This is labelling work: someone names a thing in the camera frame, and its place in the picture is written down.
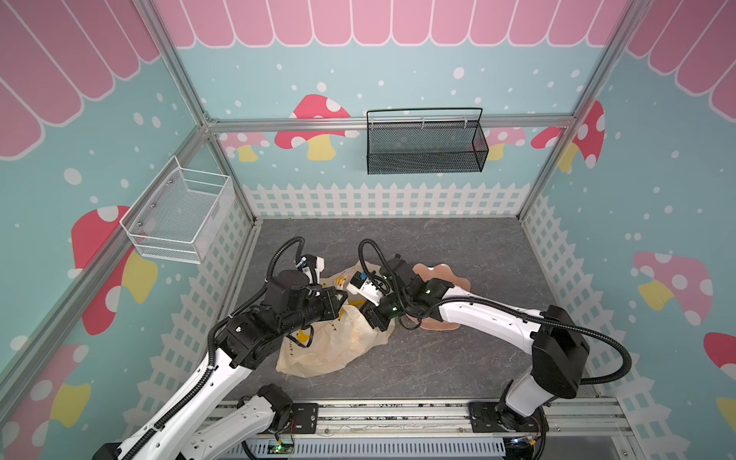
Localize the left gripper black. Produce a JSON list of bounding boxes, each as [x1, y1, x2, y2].
[[280, 286, 349, 335]]

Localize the banana print plastic bag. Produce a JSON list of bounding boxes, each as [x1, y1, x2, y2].
[[276, 294, 396, 378]]

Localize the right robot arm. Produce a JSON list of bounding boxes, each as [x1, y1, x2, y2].
[[348, 239, 633, 432]]

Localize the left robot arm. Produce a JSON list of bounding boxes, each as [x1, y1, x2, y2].
[[94, 237, 347, 459]]

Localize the pink wavy fruit plate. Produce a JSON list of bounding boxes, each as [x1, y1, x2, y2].
[[410, 263, 473, 333]]

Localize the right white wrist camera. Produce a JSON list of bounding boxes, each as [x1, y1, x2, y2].
[[346, 272, 384, 306]]

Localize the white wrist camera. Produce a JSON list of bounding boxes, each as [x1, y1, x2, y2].
[[295, 254, 325, 285], [346, 272, 384, 306]]

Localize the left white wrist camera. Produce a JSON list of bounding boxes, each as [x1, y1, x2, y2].
[[295, 254, 325, 285]]

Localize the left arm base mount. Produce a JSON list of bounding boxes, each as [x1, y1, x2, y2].
[[274, 402, 319, 435]]

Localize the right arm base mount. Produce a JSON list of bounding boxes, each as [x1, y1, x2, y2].
[[468, 402, 548, 435]]

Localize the white wire mesh basket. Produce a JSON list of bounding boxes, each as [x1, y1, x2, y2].
[[120, 157, 235, 265]]

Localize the black wire mesh basket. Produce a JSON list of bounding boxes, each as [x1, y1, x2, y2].
[[366, 107, 490, 176]]

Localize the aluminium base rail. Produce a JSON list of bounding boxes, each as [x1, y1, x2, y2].
[[203, 398, 644, 459]]

